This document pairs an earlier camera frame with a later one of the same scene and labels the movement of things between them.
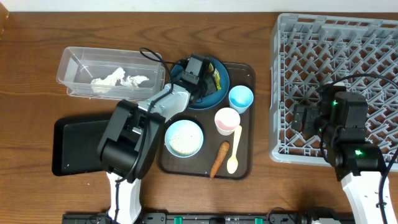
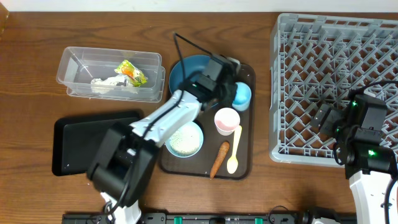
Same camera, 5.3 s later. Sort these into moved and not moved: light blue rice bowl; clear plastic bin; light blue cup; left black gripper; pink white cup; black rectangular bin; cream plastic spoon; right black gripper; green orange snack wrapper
Moved: left black gripper; green orange snack wrapper; right black gripper
Not moved: cream plastic spoon; pink white cup; light blue rice bowl; clear plastic bin; light blue cup; black rectangular bin
